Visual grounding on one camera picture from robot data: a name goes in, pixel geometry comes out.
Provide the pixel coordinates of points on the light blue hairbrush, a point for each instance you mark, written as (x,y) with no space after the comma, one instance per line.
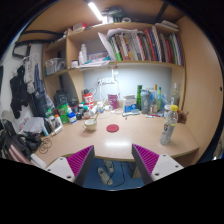
(131,113)

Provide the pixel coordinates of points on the grey slipper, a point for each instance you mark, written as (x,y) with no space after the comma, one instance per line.
(105,176)
(109,166)

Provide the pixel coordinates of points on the wooden shelf unit with books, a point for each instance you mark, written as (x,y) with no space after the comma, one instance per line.
(133,46)

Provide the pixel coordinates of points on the cream ceramic mug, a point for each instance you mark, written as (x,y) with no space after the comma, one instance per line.
(90,125)

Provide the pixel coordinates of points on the hanging dark clothes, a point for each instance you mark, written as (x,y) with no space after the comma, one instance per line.
(23,86)

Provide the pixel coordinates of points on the tall green bottle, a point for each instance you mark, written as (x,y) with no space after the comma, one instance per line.
(139,96)

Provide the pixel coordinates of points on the green plastic bottle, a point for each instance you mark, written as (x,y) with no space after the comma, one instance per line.
(62,113)

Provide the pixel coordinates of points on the brown mug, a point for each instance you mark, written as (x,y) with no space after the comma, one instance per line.
(182,117)

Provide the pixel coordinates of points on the small white tube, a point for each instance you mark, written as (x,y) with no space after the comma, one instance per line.
(152,116)

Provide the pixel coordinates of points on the clear glass bottle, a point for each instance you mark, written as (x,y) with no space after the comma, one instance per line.
(175,96)

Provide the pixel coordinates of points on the red and white canister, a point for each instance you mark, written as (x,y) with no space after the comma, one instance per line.
(88,99)

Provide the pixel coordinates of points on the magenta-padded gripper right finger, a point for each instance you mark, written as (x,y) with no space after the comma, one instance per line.
(146,160)

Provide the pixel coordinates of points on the grey shaker bottle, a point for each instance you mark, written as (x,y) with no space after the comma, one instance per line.
(145,101)

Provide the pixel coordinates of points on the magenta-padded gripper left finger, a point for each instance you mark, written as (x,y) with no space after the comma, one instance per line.
(78,160)

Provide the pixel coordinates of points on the clear bottle with yellow cap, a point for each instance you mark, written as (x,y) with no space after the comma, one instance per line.
(168,128)

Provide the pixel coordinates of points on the magenta pouch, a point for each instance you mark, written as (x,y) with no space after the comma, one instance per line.
(113,101)

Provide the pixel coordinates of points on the white bottle with blue label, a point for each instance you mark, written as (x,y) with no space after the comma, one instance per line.
(72,118)

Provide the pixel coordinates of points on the flat round red coaster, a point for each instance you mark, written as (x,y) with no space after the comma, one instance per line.
(112,128)

